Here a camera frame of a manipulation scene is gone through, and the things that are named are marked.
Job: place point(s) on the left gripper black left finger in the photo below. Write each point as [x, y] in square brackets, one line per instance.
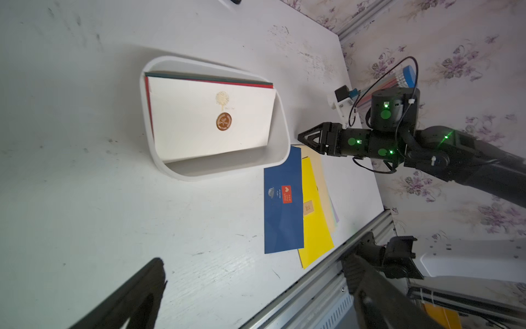
[135, 304]

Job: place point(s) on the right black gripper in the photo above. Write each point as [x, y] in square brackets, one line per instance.
[332, 139]

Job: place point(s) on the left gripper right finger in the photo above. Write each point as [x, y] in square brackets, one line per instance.
[378, 304]

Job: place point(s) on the beige envelope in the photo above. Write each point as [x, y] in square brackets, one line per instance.
[330, 217]

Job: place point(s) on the blue envelope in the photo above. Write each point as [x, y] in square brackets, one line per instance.
[283, 205]

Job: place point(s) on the yellow envelope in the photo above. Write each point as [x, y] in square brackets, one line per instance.
[317, 237]

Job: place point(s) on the white rectangular storage tray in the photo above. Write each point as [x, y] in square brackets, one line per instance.
[273, 154]

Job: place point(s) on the white envelope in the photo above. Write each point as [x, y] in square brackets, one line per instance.
[197, 144]

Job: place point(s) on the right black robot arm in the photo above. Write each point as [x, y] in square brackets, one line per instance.
[445, 153]

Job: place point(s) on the blue-lidded pencil tube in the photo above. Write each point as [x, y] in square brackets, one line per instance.
[401, 77]

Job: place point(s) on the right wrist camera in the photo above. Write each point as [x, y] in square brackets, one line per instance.
[343, 101]

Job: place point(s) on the aluminium mounting rail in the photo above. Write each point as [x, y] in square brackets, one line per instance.
[321, 299]

